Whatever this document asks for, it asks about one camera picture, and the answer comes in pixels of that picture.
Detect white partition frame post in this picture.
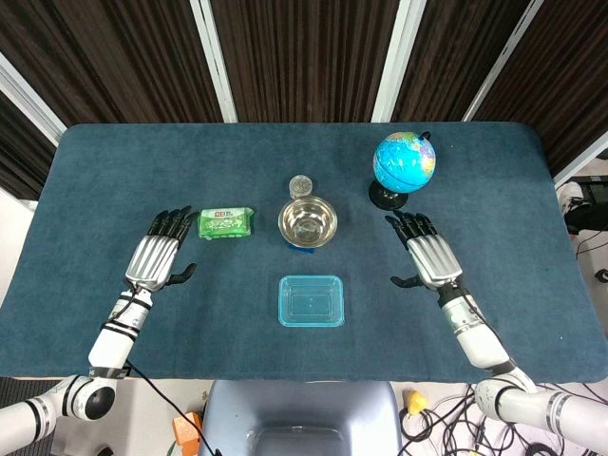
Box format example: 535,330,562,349
463,0,545,123
370,0,428,124
0,51,67,146
189,0,238,124

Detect yellow plastic object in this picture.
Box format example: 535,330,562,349
402,389,428,415

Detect orange wooden block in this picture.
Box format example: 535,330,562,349
171,411,203,456

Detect dark blue table cloth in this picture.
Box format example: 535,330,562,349
0,122,608,385

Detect black ribbed floor mat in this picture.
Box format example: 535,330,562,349
0,377,63,408

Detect stainless steel bowl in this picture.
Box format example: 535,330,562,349
277,198,339,249

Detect grey blue robot torso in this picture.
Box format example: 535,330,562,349
199,379,404,456

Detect blue globe black stand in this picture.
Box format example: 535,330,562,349
368,130,437,210

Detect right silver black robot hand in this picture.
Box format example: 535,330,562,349
384,210,465,291

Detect clear blue plastic container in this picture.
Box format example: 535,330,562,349
277,274,346,328

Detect black floor cables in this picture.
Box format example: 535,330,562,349
398,379,608,456

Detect green wet wipes pack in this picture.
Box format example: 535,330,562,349
197,206,257,241

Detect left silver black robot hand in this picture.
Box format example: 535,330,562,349
123,205,199,292

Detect black equipment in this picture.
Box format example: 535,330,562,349
562,175,608,234

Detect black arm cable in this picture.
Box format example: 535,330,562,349
99,283,222,456

